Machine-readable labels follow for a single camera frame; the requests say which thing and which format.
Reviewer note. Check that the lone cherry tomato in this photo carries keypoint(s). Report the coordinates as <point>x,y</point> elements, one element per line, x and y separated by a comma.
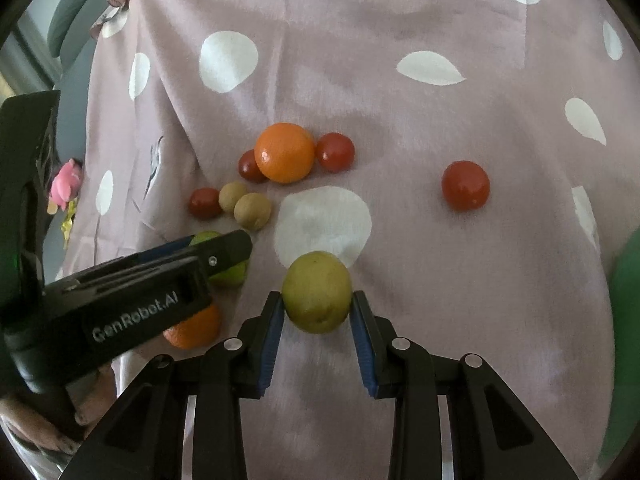
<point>465,186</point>

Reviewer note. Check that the brown longan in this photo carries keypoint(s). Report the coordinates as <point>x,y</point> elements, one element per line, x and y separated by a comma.
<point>253,211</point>
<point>230,194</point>

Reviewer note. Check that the yellow-green lemon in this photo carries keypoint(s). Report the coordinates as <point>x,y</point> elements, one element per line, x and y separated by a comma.
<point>317,292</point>

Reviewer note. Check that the pink polka dot cloth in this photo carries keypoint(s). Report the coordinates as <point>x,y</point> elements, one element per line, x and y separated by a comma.
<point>542,94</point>

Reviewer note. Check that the orange mandarin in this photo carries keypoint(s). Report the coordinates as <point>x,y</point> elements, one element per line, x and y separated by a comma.
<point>284,153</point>
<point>199,331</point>

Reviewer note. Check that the brown longan right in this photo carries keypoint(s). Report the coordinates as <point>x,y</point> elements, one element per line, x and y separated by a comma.
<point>253,211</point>

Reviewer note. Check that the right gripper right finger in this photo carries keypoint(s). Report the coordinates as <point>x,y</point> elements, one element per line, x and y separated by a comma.
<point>395,368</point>

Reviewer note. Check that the brown longan left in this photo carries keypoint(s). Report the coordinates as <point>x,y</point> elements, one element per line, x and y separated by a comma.
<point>230,194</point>

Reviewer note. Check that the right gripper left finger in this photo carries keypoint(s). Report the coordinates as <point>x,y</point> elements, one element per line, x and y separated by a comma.
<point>239,368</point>

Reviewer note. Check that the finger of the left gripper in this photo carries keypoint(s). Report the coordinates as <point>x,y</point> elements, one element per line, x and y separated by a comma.
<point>207,259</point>

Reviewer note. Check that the green plastic bowl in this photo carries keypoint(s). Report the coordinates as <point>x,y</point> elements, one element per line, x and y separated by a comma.
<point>623,286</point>

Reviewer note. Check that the green lime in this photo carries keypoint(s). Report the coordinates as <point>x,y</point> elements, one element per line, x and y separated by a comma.
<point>231,278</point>

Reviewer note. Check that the pink plush toy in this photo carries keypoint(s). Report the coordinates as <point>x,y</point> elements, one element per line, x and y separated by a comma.
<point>65,186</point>

